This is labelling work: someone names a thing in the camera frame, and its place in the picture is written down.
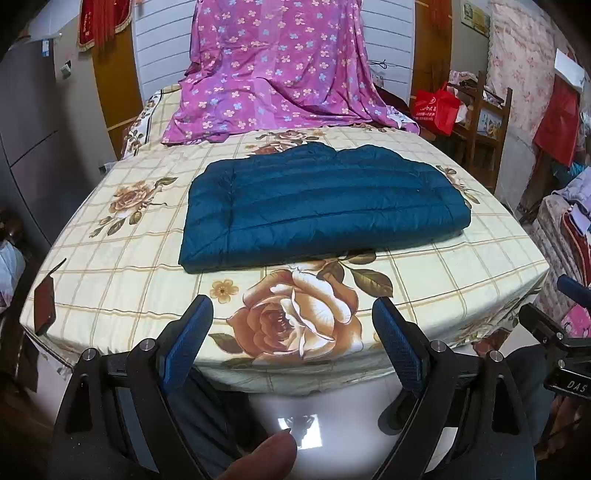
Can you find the floral covered furniture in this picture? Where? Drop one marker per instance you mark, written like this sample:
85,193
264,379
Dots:
551,235

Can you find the white plastic bag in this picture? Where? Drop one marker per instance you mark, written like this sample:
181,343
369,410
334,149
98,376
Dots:
11,272

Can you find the white paper sheet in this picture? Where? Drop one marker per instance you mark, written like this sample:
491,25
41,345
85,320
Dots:
570,69

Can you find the pink floral curtain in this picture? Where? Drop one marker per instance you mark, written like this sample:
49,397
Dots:
517,83

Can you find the wooden chair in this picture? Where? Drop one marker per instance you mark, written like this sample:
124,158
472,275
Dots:
482,134

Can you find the wooden wall panel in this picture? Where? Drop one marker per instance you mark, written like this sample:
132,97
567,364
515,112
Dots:
115,92
431,46

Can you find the cream checked floral bedsheet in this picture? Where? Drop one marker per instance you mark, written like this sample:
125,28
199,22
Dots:
115,277

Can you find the pale clothes pile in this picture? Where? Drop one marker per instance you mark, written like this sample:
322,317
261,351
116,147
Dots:
575,184

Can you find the grey refrigerator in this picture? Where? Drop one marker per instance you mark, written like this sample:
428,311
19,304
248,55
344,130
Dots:
41,161

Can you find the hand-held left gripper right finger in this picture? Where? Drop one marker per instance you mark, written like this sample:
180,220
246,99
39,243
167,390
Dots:
397,341

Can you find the red shopping bag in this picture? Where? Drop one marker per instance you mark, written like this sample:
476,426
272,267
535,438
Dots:
436,110

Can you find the crumpled light clothes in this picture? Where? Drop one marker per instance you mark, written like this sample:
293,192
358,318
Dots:
461,87

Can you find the wall socket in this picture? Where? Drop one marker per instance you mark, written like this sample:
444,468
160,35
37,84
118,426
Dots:
66,69

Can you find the person's leg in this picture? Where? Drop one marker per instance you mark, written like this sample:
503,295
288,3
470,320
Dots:
217,415
535,397

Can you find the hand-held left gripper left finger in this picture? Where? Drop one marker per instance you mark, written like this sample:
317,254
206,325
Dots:
189,337

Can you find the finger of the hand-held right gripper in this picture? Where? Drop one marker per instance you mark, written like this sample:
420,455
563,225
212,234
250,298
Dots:
538,321
572,287

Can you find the wall calendar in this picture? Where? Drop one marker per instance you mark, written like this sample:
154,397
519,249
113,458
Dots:
475,17

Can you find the person's left leg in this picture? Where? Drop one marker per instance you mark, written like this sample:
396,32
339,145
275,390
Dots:
217,415

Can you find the teal puffer jacket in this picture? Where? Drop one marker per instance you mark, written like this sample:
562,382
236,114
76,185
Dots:
323,207

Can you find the person's right leg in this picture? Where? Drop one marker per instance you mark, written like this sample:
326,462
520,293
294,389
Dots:
535,397

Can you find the dark red flat case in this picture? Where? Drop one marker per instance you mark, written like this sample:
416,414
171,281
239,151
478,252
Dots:
46,300

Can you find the person's left hand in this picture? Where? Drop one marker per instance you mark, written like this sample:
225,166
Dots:
263,457

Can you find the purple floral sheet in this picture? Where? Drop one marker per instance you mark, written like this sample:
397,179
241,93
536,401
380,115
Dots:
286,69

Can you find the red hanging cloth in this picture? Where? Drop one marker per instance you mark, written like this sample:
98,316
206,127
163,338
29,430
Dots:
556,124

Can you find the red tasselled banner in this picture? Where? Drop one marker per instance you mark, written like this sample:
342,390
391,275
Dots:
101,23

